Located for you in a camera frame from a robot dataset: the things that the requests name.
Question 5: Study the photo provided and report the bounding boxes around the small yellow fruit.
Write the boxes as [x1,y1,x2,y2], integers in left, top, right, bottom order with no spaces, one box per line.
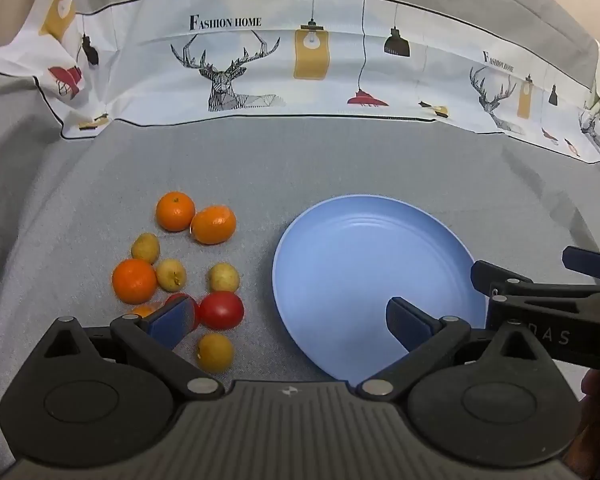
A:
[196,333,234,374]
[156,259,187,292]
[208,262,240,292]
[131,232,160,266]

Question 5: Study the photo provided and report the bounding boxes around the orange tangerine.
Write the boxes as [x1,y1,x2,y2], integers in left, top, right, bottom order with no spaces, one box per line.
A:
[111,259,158,304]
[189,205,237,245]
[155,192,196,232]

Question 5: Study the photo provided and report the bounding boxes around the red tomato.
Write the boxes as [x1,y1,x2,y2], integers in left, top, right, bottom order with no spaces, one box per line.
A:
[164,292,199,334]
[197,292,245,330]

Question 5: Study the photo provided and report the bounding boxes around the white printed deer cloth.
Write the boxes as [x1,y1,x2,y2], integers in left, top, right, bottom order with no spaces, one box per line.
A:
[0,0,600,163]

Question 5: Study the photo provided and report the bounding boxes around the blue round plate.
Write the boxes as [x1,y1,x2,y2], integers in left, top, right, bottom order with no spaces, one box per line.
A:
[272,195,486,385]

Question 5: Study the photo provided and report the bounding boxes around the right hand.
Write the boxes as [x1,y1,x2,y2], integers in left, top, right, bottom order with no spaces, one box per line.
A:
[573,370,600,479]

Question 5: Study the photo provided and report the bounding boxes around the orange tangerine hidden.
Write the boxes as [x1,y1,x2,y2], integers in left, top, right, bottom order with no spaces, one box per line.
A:
[130,302,161,318]

